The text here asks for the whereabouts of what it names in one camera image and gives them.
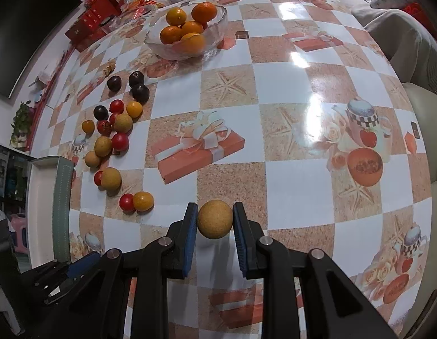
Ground red cherry tomato hidden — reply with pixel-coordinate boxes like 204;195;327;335
109;112;118;125

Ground dark plum far left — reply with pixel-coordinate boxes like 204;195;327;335
107;75;122;93

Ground dark plum lower right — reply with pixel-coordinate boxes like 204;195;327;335
131;83;150;104

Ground orange tangerine top right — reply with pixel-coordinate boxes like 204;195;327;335
191;2;218;25

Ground yellow cherry tomato far left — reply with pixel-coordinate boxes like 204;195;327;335
82;119;95;136

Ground orange tangerine front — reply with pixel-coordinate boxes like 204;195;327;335
180;33;206;55

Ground tan longan by tomatoes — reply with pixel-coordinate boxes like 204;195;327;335
113;112;134;133

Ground red cherry tomato top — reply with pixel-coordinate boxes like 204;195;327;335
109;99;124;114

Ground potted green plant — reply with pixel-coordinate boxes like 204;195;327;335
10;100;35;149

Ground white tray green rim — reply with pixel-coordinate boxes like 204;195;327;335
26;155;74;268

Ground yellow cherry tomato front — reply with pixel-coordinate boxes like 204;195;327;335
133;191;154;213

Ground yellow cherry tomato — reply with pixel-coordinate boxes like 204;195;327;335
82;119;95;136
133;191;154;213
126;101;143;119

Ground black television screen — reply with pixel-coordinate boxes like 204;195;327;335
0;0;81;98

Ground red cherry tomato dark spotted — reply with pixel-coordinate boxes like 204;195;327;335
97;120;112;137

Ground large tan longan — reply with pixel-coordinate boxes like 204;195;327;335
100;168;122;192

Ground clear glass fruit bowl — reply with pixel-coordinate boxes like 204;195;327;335
144;1;228;61

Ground red gift box stack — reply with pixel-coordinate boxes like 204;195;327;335
65;0;121;53

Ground orange tangerine middle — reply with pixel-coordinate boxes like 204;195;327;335
181;21;204;36

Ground orange tangerine top left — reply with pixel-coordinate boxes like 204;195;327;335
166;7;187;26

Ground walnut shell piece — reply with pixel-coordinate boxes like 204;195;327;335
102;60;116;77

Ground red cherry tomato front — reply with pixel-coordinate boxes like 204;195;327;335
119;193;135;214

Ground tan longan small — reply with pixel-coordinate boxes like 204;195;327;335
84;151;101;168

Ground dark plum near tomatoes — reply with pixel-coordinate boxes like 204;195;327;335
93;105;109;121

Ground pink plastic stool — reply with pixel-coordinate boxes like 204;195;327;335
10;214;29;255

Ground dark plum upper right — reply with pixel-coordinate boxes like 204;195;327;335
128;70;144;88

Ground orange tangerine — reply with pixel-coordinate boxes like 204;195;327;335
166;7;187;26
180;33;206;55
159;25;183;44
181;21;204;36
191;2;218;25

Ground yellow cherry tomato right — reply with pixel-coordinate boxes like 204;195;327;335
126;101;143;119

